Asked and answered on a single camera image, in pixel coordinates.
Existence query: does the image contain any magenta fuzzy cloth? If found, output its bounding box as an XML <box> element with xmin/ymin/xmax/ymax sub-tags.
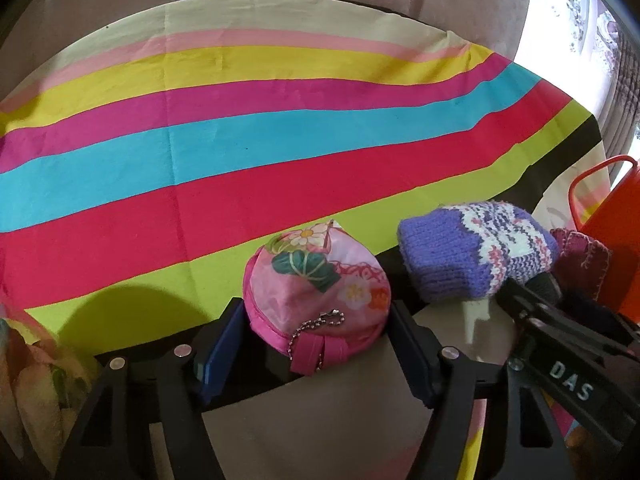
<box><xmin>550</xmin><ymin>228</ymin><xmax>612</xmax><ymax>301</ymax></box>

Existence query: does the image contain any purple knitted mitten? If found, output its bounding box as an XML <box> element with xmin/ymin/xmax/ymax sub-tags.
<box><xmin>397</xmin><ymin>200</ymin><xmax>560</xmax><ymax>304</ymax></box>

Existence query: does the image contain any pink floral pouch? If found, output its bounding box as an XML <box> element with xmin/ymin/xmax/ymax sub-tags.
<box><xmin>242</xmin><ymin>220</ymin><xmax>392</xmax><ymax>376</ymax></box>

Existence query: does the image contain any red thermos flask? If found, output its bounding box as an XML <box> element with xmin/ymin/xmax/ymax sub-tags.
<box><xmin>568</xmin><ymin>155</ymin><xmax>640</xmax><ymax>324</ymax></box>

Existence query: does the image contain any glass jar gold lid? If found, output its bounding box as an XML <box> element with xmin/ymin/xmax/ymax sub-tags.
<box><xmin>1</xmin><ymin>316</ymin><xmax>101</xmax><ymax>479</ymax></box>

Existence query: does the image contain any striped colourful table cloth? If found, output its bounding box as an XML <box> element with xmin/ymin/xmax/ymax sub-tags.
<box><xmin>0</xmin><ymin>0</ymin><xmax>616</xmax><ymax>480</ymax></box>

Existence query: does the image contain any white lace curtain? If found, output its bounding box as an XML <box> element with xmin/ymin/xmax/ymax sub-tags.
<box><xmin>515</xmin><ymin>0</ymin><xmax>639</xmax><ymax>157</ymax></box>

